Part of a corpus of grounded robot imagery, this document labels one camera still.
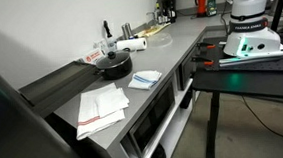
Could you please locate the white towel with blue stripes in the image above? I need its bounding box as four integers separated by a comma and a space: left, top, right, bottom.
126, 69, 164, 92

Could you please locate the white paper towel roll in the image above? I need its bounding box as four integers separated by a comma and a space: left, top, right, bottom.
116, 37, 149, 54

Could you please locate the white towel with red stripe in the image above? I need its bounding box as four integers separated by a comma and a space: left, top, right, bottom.
72, 81, 129, 142

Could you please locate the black pot with lid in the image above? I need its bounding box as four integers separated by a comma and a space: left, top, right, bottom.
93, 49, 134, 82

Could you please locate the black microwave oven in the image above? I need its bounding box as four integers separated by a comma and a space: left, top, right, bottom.
125, 80, 181, 158

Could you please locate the small plain white cloth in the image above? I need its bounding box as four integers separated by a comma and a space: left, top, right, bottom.
94, 87, 131, 119

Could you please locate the clear round plate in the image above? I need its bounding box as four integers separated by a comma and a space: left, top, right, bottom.
146, 31, 174, 49

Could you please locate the black under-counter appliance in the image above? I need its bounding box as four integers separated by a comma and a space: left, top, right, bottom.
178, 49, 201, 89

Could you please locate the stainless steel shaker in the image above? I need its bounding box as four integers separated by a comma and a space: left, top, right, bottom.
125, 21, 135, 39
121, 23, 131, 40

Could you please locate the yellow wooden board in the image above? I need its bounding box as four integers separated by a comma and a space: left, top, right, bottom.
134, 22, 172, 38

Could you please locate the red and white sign card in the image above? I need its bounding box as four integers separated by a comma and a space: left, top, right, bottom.
80, 47, 106, 65

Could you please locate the dark glass bottle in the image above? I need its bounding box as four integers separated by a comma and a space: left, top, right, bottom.
154, 0, 164, 24

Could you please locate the black coffee machine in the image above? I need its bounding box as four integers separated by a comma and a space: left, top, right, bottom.
160, 0, 179, 24

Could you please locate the black bag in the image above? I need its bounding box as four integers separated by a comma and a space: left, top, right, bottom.
150, 142, 168, 158

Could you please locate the dark grey metal tray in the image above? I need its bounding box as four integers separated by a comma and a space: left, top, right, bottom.
15, 59, 105, 121

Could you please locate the red moka pot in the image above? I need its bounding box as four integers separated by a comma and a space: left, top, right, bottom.
194, 0, 209, 18

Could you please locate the green box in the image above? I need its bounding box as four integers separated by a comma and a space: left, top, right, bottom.
205, 0, 218, 17

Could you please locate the black robot workbench table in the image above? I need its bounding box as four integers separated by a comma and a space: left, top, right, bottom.
188, 32, 283, 158

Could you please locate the dark grey panel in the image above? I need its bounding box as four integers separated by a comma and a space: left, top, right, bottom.
0, 47, 95, 158

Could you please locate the white wall outlet box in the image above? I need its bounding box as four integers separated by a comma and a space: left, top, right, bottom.
93, 38, 109, 53

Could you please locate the orange handled clamp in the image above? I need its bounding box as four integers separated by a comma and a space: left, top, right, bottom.
196, 41, 218, 51
191, 55, 215, 68

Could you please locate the black floor cable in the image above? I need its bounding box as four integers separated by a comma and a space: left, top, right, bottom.
241, 92, 283, 146

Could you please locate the aluminium rail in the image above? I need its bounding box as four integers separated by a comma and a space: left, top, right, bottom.
218, 47, 283, 68

